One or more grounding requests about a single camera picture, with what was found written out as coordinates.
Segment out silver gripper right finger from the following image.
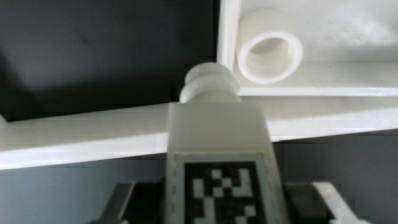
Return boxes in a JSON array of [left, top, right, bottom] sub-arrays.
[[285, 182, 372, 224]]

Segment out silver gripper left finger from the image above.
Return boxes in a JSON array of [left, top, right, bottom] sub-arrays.
[[89, 181, 166, 224]]

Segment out white table leg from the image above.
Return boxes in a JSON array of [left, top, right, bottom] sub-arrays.
[[166, 63, 290, 224]]

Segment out white square table top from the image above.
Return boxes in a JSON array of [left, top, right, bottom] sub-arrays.
[[217, 0, 398, 97]]

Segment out white U-shaped fence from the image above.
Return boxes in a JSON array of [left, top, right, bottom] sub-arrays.
[[0, 96, 398, 170]]

